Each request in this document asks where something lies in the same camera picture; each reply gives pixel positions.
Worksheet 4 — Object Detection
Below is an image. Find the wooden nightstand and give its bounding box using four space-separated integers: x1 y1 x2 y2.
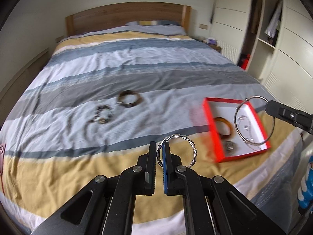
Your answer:
205 38 222 53

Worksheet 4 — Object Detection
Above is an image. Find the beaded bracelet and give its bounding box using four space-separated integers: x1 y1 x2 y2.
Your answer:
89 105 114 125

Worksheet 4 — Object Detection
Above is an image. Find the striped duvet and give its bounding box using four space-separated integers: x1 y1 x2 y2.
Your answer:
0 24 304 235

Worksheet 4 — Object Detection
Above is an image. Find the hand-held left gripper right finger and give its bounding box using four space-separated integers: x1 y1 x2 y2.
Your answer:
163 141 286 235

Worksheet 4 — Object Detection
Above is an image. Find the red jewelry box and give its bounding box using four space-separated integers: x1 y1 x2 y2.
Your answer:
202 97 272 163

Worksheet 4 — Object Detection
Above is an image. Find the white wardrobe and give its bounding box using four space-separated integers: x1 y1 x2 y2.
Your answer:
211 0 313 108

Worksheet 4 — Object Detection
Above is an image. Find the silver chain necklace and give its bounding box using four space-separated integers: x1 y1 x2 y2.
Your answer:
236 114 262 150

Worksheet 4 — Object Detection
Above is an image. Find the wooden headboard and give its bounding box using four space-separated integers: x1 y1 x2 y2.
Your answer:
65 2 192 38

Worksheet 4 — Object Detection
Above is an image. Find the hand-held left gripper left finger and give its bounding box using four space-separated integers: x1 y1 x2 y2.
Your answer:
29 141 158 235

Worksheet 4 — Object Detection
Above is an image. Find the dark brown bangle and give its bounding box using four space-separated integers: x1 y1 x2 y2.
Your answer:
117 90 145 108

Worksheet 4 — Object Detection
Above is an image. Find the red object in wardrobe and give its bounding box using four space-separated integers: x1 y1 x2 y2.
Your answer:
238 54 251 70

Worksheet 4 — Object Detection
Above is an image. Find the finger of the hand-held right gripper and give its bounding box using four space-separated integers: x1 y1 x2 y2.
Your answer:
265 99 313 134

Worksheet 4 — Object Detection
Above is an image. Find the blue white striped fabric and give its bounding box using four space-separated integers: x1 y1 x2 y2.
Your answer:
297 155 313 210

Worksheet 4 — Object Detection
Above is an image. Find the thin silver hoop bangle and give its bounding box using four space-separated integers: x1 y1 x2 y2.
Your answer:
234 95 277 145

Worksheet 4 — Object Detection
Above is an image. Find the amber translucent bangle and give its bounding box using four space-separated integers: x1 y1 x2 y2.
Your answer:
213 117 236 140

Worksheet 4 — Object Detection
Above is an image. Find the hanging striped garment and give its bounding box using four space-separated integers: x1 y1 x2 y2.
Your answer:
264 0 283 40

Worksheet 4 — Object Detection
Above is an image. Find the twisted silver bracelet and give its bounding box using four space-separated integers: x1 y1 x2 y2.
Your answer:
156 134 196 169

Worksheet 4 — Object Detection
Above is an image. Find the grey pillow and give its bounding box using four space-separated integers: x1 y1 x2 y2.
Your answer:
126 20 186 35

